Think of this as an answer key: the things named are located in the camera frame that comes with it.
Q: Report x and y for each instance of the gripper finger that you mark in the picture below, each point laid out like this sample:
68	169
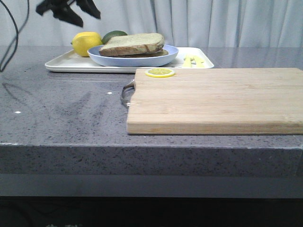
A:
89	7
61	11

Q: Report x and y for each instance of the light blue plate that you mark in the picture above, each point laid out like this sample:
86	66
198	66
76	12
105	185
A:
134	62

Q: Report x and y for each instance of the bread slice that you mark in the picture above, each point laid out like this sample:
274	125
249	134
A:
162	52
145	43

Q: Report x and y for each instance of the white rectangular tray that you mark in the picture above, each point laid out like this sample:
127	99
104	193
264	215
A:
72	62

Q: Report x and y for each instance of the green lime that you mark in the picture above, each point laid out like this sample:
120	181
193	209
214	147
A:
111	34

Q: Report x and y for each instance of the grey curtain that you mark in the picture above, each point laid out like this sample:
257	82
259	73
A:
193	23

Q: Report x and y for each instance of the yellow lemon slice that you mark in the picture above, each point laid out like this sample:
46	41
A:
159	72

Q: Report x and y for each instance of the yellow plastic fork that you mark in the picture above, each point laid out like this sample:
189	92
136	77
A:
187	61

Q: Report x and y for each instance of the yellow plastic knife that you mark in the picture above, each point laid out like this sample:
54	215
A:
199	61

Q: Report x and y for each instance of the wooden cutting board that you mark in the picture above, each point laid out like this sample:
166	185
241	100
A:
235	101

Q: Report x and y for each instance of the metal cutting board handle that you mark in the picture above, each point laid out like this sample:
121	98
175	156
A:
125	96

